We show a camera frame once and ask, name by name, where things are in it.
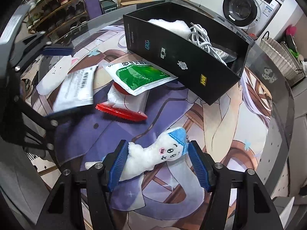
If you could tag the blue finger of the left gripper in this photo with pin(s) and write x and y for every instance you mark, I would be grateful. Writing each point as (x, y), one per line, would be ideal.
(69, 114)
(57, 51)

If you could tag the anime print table mat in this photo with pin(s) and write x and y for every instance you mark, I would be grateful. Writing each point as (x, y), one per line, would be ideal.
(232, 130)

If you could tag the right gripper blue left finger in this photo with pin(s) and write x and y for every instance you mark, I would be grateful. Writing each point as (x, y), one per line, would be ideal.
(118, 160)

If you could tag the green medicine packet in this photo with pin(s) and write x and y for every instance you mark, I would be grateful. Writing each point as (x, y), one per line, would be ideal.
(136, 77)

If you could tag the purple rolled mat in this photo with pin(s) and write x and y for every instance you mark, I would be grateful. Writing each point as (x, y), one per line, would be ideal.
(93, 8)

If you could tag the woven laundry basket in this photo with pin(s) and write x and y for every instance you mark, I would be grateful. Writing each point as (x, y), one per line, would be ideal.
(281, 56)

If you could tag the red white plastic packet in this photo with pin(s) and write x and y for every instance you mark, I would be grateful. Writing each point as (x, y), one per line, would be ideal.
(124, 105)

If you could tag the dark green box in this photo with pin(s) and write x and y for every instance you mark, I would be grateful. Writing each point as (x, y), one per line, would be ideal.
(108, 6)

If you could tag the white plush toy blue hat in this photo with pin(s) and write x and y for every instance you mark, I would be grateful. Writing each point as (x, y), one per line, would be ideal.
(169, 146)

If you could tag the black cardboard box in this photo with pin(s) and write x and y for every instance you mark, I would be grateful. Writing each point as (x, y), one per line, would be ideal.
(196, 69)

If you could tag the white medicine packet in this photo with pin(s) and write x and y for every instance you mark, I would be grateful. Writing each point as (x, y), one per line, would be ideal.
(76, 90)

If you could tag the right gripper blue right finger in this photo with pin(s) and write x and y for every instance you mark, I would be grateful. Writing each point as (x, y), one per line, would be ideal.
(201, 165)

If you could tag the wooden shoe rack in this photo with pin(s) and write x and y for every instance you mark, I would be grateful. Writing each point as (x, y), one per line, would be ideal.
(52, 16)

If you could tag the white foam piece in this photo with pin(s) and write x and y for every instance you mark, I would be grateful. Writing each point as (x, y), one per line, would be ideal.
(178, 27)

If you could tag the white washing machine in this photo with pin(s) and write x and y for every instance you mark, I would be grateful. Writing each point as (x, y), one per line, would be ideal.
(252, 16)

